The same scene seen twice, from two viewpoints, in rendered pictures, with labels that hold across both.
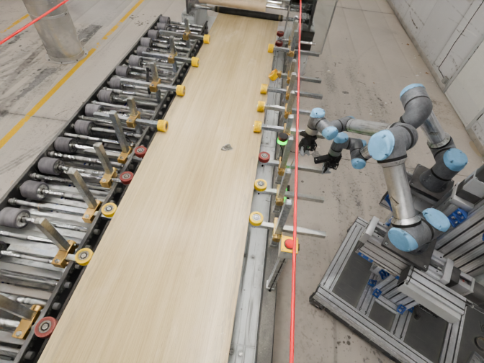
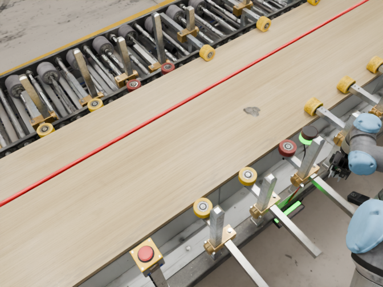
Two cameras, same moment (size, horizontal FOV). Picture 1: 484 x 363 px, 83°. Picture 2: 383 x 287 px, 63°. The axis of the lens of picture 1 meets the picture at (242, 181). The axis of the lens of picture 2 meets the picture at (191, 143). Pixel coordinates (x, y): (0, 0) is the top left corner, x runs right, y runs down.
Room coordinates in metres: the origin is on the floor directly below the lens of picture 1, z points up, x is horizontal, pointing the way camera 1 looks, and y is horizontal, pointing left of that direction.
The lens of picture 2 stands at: (0.49, -0.54, 2.11)
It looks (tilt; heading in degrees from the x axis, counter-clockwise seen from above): 54 degrees down; 54
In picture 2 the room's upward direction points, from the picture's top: 4 degrees counter-clockwise
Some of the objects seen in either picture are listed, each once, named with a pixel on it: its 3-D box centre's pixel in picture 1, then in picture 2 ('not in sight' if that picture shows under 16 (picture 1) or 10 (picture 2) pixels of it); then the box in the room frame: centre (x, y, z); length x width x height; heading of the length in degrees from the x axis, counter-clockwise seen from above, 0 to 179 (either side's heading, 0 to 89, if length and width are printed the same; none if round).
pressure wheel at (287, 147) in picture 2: (263, 160); (285, 152); (1.34, -0.13, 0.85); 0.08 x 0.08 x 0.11
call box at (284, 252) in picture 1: (287, 248); (147, 258); (0.53, -0.23, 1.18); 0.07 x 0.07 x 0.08; 87
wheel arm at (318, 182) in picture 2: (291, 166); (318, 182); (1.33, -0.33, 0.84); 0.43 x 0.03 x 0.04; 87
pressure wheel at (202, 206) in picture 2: (255, 222); (203, 211); (0.84, -0.11, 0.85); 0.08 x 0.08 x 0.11
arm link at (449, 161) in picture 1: (450, 163); not in sight; (1.15, -1.14, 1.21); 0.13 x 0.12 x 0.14; 177
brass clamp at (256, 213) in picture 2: (279, 195); (264, 205); (1.06, -0.25, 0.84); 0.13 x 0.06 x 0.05; 177
